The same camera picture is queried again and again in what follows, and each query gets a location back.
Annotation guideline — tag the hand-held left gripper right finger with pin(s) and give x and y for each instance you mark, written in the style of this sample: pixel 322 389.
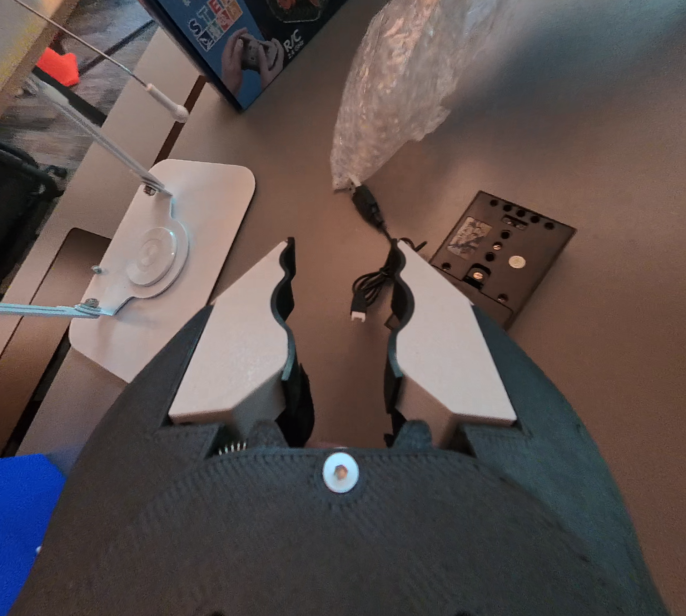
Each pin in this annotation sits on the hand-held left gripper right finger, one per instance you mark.
pixel 450 358

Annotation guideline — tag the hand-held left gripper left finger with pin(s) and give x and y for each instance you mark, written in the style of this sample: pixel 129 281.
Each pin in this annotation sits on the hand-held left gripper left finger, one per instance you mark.
pixel 236 358

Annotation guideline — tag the clear plastic parts bag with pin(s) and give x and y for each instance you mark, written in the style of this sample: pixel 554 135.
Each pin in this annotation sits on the clear plastic parts bag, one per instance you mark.
pixel 407 64

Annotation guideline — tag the white desk stand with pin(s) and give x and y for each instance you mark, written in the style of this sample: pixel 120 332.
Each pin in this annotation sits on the white desk stand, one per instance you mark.
pixel 177 251

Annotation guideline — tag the black battery box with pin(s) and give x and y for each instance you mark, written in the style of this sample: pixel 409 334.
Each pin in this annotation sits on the black battery box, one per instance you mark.
pixel 498 246

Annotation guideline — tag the blue plastic bin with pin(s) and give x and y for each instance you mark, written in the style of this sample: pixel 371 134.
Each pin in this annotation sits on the blue plastic bin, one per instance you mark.
pixel 27 519

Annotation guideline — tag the dark brown desk panel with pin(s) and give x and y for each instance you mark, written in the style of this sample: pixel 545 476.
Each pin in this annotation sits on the dark brown desk panel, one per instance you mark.
pixel 59 278

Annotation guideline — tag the black office chair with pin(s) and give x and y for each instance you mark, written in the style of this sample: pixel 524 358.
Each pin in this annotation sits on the black office chair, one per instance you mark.
pixel 21 198

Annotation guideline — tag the orange traffic cone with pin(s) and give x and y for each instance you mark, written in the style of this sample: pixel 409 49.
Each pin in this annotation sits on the orange traffic cone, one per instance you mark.
pixel 59 66

